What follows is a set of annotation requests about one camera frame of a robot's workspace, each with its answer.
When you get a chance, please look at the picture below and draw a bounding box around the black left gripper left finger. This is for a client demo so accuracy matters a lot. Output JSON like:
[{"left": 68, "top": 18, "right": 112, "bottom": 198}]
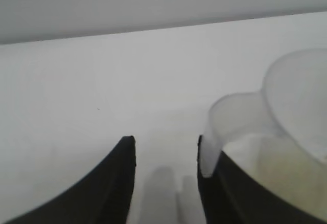
[{"left": 0, "top": 135, "right": 136, "bottom": 224}]

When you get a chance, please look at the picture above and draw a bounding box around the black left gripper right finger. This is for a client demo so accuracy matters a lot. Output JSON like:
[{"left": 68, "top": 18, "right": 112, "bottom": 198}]
[{"left": 196, "top": 134, "right": 327, "bottom": 224}]

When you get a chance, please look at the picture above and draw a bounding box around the translucent plastic measuring cup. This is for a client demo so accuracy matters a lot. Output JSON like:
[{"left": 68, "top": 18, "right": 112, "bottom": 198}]
[{"left": 200, "top": 47, "right": 327, "bottom": 209}]

